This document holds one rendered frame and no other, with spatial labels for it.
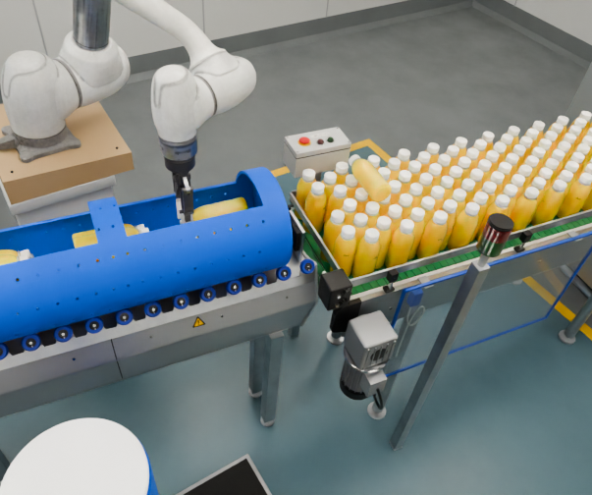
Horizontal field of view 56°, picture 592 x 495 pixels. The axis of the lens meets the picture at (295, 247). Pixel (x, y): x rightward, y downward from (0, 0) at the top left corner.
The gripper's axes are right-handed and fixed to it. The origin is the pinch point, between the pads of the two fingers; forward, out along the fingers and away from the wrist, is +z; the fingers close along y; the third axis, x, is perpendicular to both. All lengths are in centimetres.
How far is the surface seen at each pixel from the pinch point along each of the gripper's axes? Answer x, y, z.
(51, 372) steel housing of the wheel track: -42, 18, 27
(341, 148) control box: 58, -19, 4
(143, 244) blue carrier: -13.4, 14.6, -7.0
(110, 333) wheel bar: -25.7, 16.5, 20.3
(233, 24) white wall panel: 115, -293, 88
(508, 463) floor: 108, 65, 113
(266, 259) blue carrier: 16.1, 19.4, 4.1
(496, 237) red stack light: 67, 44, -10
